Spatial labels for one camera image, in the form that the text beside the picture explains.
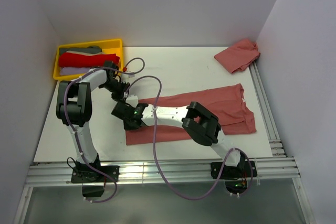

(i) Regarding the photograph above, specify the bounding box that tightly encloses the folded salmon pink t-shirt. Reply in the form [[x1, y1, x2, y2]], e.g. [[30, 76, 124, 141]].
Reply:
[[214, 39, 260, 74]]

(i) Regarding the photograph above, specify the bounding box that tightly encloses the aluminium rail frame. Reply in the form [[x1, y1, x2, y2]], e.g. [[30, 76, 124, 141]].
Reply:
[[14, 63, 316, 223]]

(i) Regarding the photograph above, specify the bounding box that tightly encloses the rolled grey t-shirt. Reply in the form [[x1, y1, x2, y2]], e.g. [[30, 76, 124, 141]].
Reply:
[[59, 46, 102, 55]]

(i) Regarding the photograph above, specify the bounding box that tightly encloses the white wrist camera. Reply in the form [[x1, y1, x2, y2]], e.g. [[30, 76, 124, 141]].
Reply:
[[121, 72, 135, 81], [125, 94, 139, 108]]

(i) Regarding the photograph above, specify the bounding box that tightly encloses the yellow plastic tray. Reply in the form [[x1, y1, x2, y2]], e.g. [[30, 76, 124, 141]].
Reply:
[[52, 39, 124, 81]]

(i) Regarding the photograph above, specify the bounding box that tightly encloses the rolled red t-shirt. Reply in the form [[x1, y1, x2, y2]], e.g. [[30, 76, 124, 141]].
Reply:
[[58, 52, 120, 68]]

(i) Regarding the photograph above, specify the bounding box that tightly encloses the rolled beige t-shirt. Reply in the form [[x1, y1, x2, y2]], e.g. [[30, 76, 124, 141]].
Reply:
[[64, 50, 104, 57]]

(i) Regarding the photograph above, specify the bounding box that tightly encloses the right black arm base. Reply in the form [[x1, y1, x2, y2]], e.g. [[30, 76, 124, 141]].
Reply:
[[209, 160, 259, 193]]

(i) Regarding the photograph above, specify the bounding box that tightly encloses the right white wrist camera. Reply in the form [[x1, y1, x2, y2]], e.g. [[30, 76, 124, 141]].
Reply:
[[125, 94, 139, 108]]

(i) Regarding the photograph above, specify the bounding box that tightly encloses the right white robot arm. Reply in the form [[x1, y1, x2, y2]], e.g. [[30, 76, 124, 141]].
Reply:
[[111, 101, 246, 177]]

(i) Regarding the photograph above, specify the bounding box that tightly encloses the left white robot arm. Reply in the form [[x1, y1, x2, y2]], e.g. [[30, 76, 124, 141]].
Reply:
[[56, 61, 130, 182]]

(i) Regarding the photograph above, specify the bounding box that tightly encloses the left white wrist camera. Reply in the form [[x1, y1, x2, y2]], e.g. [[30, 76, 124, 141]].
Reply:
[[121, 72, 135, 81]]

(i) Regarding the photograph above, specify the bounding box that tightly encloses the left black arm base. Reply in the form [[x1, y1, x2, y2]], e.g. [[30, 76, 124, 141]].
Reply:
[[70, 164, 120, 199]]

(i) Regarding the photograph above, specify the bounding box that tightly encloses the rolled lilac t-shirt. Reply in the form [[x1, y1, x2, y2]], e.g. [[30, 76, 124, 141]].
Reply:
[[60, 67, 90, 76]]

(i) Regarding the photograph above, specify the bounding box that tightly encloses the salmon pink t-shirt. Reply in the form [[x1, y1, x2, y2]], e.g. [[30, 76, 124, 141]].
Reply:
[[214, 39, 260, 74], [125, 83, 257, 146]]

